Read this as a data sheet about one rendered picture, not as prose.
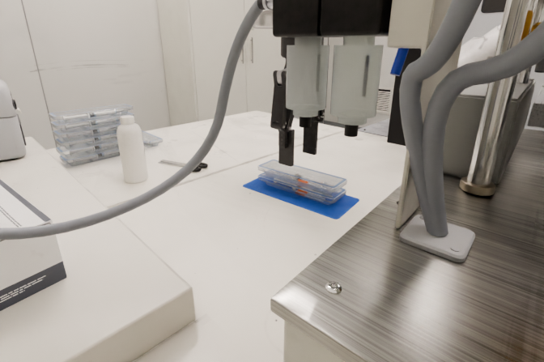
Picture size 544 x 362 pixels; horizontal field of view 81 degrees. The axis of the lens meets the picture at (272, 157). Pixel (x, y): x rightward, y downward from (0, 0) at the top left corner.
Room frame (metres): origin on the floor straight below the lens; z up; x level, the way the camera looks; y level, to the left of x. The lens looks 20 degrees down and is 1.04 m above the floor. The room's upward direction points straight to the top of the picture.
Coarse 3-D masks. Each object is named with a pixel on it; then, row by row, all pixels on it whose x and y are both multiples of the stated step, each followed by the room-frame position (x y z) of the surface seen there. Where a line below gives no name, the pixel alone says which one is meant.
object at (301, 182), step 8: (264, 168) 0.62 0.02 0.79; (272, 176) 0.62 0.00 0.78; (280, 176) 0.59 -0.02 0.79; (288, 176) 0.58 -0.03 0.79; (336, 176) 0.58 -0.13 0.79; (296, 184) 0.58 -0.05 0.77; (304, 184) 0.56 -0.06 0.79; (312, 184) 0.54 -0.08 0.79; (344, 184) 0.55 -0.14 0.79; (328, 192) 0.53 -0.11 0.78
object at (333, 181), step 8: (272, 160) 0.66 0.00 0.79; (272, 168) 0.61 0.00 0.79; (280, 168) 0.61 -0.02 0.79; (288, 168) 0.61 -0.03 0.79; (296, 168) 0.61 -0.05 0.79; (304, 168) 0.61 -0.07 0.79; (296, 176) 0.58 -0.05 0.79; (304, 176) 0.58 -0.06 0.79; (312, 176) 0.58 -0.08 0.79; (320, 176) 0.58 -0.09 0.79; (328, 176) 0.58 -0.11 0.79; (320, 184) 0.54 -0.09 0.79; (328, 184) 0.54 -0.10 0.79; (336, 184) 0.54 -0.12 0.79
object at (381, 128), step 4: (388, 120) 1.27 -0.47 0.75; (372, 124) 1.20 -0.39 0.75; (376, 124) 1.20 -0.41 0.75; (380, 124) 1.20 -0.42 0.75; (384, 124) 1.20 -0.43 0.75; (388, 124) 1.20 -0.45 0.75; (360, 128) 1.13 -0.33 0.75; (364, 128) 1.13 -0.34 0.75; (368, 128) 1.13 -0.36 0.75; (372, 128) 1.13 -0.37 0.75; (376, 128) 1.13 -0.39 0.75; (380, 128) 1.13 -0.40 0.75; (384, 128) 1.13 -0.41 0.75; (388, 128) 1.13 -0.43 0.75; (368, 132) 1.07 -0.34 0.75; (372, 132) 1.07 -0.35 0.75; (376, 132) 1.07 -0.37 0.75; (380, 132) 1.07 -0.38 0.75; (384, 132) 1.07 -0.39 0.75
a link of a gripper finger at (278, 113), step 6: (276, 72) 0.54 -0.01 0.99; (282, 72) 0.54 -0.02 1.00; (276, 78) 0.54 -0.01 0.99; (282, 78) 0.54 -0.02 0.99; (276, 84) 0.55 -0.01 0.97; (282, 84) 0.54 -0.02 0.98; (276, 90) 0.54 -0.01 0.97; (282, 90) 0.54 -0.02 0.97; (276, 96) 0.54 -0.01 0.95; (282, 96) 0.53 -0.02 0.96; (276, 102) 0.54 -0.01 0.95; (282, 102) 0.53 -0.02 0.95; (276, 108) 0.54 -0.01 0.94; (282, 108) 0.53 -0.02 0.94; (276, 114) 0.54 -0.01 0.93; (282, 114) 0.53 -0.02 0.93; (276, 120) 0.53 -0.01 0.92; (282, 120) 0.53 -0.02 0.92; (270, 126) 0.54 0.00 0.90; (282, 126) 0.53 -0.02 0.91
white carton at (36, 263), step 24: (0, 192) 0.35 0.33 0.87; (0, 216) 0.30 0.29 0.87; (24, 216) 0.29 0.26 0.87; (0, 240) 0.25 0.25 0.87; (24, 240) 0.26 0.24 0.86; (48, 240) 0.28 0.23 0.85; (0, 264) 0.25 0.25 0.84; (24, 264) 0.26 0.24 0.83; (48, 264) 0.27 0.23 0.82; (0, 288) 0.24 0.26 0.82; (24, 288) 0.26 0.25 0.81
